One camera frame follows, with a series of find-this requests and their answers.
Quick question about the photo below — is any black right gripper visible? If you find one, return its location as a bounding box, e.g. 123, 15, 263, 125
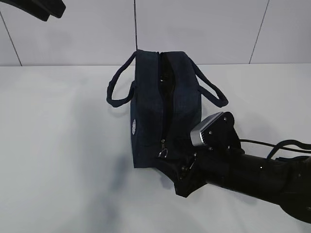
155, 152, 208, 196

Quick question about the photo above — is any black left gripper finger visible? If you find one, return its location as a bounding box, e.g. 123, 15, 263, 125
0, 0, 50, 21
36, 0, 66, 18

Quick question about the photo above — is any navy blue insulated lunch bag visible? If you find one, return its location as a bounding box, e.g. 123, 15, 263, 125
106, 50, 228, 168

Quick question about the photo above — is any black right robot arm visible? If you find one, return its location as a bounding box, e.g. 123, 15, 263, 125
155, 149, 311, 223

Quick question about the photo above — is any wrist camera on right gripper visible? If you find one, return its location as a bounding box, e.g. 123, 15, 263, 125
190, 112, 242, 150

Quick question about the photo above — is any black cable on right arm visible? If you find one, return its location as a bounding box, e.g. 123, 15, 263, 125
239, 138, 311, 161

